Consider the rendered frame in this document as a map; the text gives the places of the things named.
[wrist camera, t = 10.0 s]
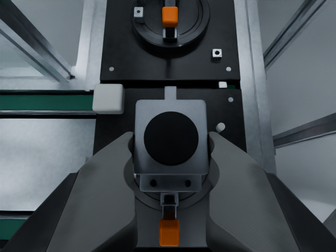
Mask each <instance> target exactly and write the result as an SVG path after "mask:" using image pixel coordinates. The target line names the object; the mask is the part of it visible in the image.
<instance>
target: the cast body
mask: <svg viewBox="0 0 336 252"><path fill-rule="evenodd" d="M134 134H135V136H134V156H133V171H134V173H135V174H137V175H140V190H141V191H142V192H199V191H201V189H202V175H206V174H208V171H209V154H208V135H207V134H208V130H207V106H206V102H205V101H204V100H201V99H177V87H176V86H165V87H164V99H141V100H138V101H137V102H136V105H135V130H134Z"/></svg>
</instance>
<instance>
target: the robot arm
mask: <svg viewBox="0 0 336 252"><path fill-rule="evenodd" d="M207 141H208V159H209V160H210V166H209V175H208V179H209V181H210V182H211V184H212V185H213V187H214V188H213V189H212V190H211V191H210V193H209V200H208V208H207V216H206V244H207V246H208V247H209V249H210V250H211V251H212V252H336V238H335V237H334V236H333V234H332V233H331V232H330V231H329V230H328V229H327V228H326V227H325V226H324V225H323V223H322V222H321V221H320V220H319V219H318V218H317V217H316V216H315V215H314V214H313V213H312V212H311V211H310V210H309V209H308V208H307V207H306V206H305V205H304V204H303V203H302V202H301V201H300V200H299V199H298V198H297V197H296V196H295V195H294V193H293V192H292V191H291V190H290V189H289V188H288V187H287V186H286V185H285V184H284V183H283V182H282V181H281V180H280V179H279V178H278V177H277V176H276V175H275V174H274V173H267V172H266V171H265V170H264V169H263V168H262V167H261V166H260V165H259V164H258V163H257V162H256V161H255V160H254V159H253V158H252V157H251V156H249V155H248V154H247V153H246V152H244V151H243V150H242V149H240V148H239V147H237V146H236V145H234V144H233V143H231V142H230V141H228V140H227V139H225V138H224V137H222V136H221V135H219V134H218V133H216V132H213V131H210V132H208V133H207ZM134 143H135V133H134V132H131V131H129V132H126V133H124V134H123V135H121V136H120V137H119V138H117V139H116V140H114V141H113V142H111V143H110V144H108V145H107V146H105V147H104V148H103V149H101V150H100V151H98V152H97V153H96V154H95V155H94V156H92V157H91V158H90V159H89V160H88V161H87V162H86V163H85V164H84V165H83V166H82V167H81V168H80V169H79V170H78V171H77V172H75V173H70V174H69V175H68V176H67V177H66V178H65V179H64V180H63V181H62V182H61V183H60V184H59V185H58V186H57V188H56V189H55V190H54V191H53V192H52V193H51V194H50V195H49V196H48V197H47V198H46V199H45V200H44V201H43V203H42V204H41V205H40V206H39V207H38V208H37V209H36V210H35V211H34V212H33V213H32V214H31V215H30V217H29V218H28V219H27V220H26V221H25V222H24V223H23V224H22V225H21V226H20V227H19V229H18V230H17V231H16V232H15V233H14V235H13V236H12V237H11V238H10V239H9V241H8V242H7V243H6V245H5V246H4V247H3V249H2V250H1V251H0V252H132V251H133V250H134V249H135V248H136V246H137V244H138V219H137V210H136V201H135V193H134V191H133V190H132V189H131V188H130V185H131V183H132V182H133V180H134V170H133V159H134Z"/></svg>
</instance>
